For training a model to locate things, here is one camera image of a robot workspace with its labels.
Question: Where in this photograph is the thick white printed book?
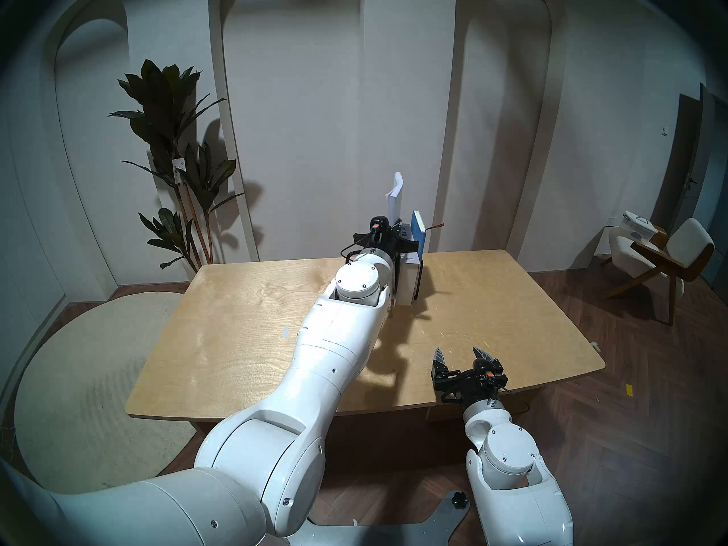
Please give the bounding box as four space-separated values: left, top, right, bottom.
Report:
395 224 423 307

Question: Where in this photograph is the round beige rug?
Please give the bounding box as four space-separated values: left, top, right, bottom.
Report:
14 292 197 494

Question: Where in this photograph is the large thin white book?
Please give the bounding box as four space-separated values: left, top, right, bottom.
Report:
385 172 405 228

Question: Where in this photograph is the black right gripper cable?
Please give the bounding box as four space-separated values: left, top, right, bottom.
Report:
500 383 533 415

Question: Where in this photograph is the white plastic box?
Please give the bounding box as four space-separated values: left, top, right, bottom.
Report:
619 210 659 245

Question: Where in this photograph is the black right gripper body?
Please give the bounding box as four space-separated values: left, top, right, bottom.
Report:
433 369 509 407

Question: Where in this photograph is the dark grey door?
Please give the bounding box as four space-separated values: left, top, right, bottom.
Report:
651 83 728 292

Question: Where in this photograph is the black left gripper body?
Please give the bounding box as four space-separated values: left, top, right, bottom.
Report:
364 232 406 266

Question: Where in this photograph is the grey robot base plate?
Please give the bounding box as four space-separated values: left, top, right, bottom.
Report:
287 491 471 546

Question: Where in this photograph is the tall dark green plant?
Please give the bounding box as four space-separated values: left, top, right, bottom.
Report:
108 59 245 270

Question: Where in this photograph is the white wooden armchair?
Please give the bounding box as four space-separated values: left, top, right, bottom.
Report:
602 218 715 326

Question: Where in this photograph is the blue notebook with bookmark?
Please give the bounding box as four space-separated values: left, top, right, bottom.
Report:
411 210 445 264

